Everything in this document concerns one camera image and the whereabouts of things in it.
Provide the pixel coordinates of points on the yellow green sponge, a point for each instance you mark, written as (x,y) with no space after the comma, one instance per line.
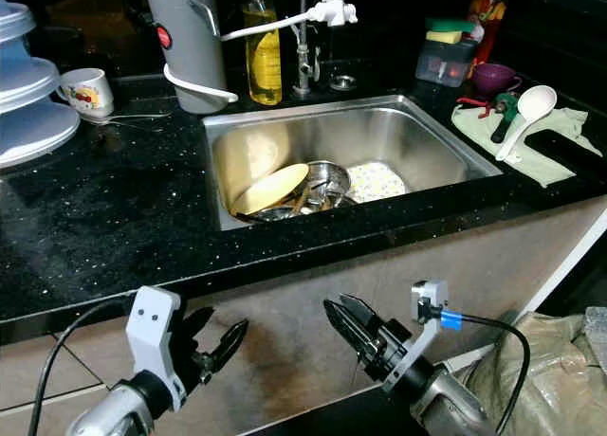
(448,33)

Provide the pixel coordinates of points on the black floor mat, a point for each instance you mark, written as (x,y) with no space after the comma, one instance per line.
(341,425)

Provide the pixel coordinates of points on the yellow plate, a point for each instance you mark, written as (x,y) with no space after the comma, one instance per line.
(270,190)

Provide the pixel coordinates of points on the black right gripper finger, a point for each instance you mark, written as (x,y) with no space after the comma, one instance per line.
(346,330)
(362,313)

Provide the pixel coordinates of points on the white faucet filter head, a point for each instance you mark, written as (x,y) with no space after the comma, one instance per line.
(337,9)

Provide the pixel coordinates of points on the white three-tier storage rack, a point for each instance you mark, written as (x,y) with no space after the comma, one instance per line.
(33,90)

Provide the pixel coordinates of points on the white printed mug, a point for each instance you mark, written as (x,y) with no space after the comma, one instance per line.
(87,92)

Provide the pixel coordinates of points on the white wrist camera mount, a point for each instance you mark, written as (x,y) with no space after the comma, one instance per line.
(156,317)
(429,297)

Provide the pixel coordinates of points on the red orange figurine bottle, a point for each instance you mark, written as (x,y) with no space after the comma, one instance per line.
(487,19)

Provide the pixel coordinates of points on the white plastic ladle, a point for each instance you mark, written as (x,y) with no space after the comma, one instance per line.
(536,102)

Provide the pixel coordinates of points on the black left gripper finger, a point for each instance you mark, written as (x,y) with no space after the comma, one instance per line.
(232,346)
(204,322)

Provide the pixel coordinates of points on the stainless steel sink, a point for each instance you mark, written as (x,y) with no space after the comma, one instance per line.
(398,133)

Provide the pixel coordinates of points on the grey kitchen base cabinet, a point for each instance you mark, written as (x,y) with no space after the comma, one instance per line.
(294,275)

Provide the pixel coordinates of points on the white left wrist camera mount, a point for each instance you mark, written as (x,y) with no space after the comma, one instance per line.
(156,317)

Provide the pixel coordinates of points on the greenish plastic sack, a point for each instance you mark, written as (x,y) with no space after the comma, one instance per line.
(560,379)

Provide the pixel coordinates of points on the steel faucet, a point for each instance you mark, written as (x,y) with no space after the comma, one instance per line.
(303,66)

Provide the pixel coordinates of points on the light green cloth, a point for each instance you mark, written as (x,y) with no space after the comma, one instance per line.
(545,169)

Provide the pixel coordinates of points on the grey water filter jug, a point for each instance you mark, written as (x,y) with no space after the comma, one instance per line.
(182,43)

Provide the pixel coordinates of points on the clear sponge holder box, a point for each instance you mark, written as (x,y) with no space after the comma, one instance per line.
(444,64)

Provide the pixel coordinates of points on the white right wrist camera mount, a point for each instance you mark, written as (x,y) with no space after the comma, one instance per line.
(429,297)

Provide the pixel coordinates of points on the yellow liquid bottle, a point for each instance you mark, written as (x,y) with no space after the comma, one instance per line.
(263,66)

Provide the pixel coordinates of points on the steel spoon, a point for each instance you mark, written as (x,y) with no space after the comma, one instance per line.
(128,121)

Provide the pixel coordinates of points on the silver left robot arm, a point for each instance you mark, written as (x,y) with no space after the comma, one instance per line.
(119,415)

